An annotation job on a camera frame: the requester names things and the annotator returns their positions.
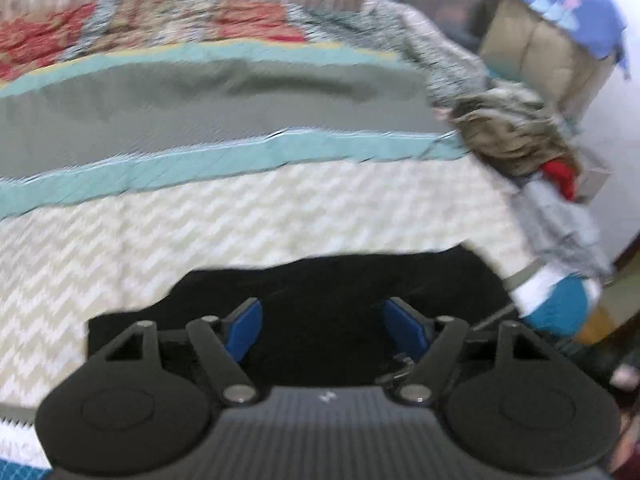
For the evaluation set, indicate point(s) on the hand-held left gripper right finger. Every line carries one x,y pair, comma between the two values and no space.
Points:
406,329

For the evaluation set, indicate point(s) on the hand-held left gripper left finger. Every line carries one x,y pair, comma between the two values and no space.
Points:
245,331

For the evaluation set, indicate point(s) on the black pants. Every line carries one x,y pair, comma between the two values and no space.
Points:
325,305

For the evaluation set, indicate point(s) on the zigzag striped bedspread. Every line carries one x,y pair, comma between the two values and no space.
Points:
200,210

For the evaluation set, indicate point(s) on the grey cloth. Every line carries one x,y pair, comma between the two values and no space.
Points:
560,225

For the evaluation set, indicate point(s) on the red cloth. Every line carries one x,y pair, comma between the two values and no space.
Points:
561,175

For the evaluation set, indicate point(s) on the olive cloth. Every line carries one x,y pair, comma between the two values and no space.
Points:
510,130

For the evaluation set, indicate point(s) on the small grey box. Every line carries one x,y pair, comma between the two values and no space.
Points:
595,177

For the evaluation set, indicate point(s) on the grey patterned blanket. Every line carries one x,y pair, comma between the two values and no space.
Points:
425,45

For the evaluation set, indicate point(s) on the beige padded furniture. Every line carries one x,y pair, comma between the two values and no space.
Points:
545,55

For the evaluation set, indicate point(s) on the red floral quilt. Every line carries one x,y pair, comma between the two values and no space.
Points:
235,17

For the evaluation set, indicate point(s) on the plastic storage bin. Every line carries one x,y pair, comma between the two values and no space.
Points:
445,0

